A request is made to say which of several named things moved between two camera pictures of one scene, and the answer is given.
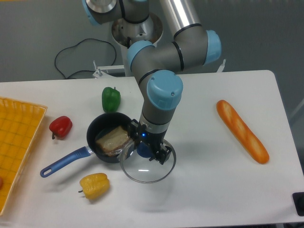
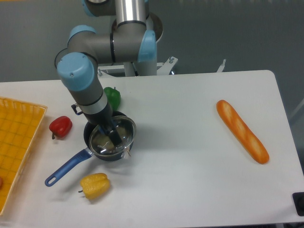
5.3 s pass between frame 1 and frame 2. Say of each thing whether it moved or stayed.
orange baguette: stayed
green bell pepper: stayed
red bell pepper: stayed
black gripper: moved
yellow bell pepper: stayed
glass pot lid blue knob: moved
